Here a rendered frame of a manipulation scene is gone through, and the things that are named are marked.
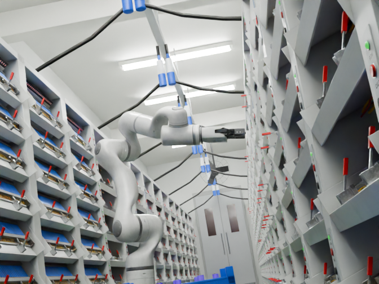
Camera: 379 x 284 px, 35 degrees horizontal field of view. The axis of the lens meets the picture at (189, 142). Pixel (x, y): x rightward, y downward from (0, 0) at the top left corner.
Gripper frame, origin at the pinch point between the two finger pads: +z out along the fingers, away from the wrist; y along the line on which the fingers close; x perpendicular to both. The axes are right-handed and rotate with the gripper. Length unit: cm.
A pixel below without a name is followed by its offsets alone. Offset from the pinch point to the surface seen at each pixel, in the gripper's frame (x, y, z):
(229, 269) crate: -54, 68, -2
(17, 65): 50, -43, -113
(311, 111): -19, 95, 19
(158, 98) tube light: 179, -510, -118
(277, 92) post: 8.6, 25.5, 14.3
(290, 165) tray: -18.4, 25.4, 18.0
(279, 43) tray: 13, 59, 14
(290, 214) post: -28, -45, 21
